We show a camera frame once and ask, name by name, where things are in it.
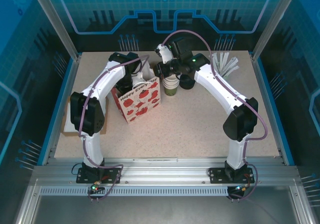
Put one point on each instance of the white red printed paper bag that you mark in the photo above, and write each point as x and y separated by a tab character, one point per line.
140	103

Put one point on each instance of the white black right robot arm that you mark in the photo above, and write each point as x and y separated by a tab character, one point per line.
217	88

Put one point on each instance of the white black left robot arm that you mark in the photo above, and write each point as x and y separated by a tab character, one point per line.
92	146

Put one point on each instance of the stack of black lids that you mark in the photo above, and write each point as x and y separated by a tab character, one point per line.
187	85

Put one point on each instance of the green paper cup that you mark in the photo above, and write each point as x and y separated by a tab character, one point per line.
172	84
171	91
172	81

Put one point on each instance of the mint green straw holder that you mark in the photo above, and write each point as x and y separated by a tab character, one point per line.
225	76

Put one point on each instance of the blue table edge trim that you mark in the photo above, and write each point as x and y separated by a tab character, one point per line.
273	108
58	103

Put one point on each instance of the small LED circuit board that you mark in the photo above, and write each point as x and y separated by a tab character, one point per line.
96	188
241	188

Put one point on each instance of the aluminium frame post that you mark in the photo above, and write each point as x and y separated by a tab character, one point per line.
275	21
55	21

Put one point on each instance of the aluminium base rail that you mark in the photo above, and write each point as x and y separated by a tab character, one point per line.
162	169

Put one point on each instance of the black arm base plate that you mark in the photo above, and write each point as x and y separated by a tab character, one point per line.
81	179
215	176

